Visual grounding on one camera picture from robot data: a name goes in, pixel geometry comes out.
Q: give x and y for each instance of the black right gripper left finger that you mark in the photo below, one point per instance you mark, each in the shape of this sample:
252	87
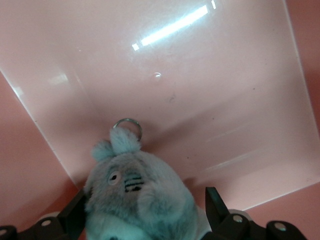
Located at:
67	220

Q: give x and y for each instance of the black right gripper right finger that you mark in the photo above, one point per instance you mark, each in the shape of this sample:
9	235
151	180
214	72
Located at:
220	220

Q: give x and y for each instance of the grey plush toy spotted belly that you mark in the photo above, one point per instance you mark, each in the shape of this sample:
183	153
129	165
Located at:
150	200

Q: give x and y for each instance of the pink plastic box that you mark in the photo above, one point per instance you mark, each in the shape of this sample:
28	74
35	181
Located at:
175	87

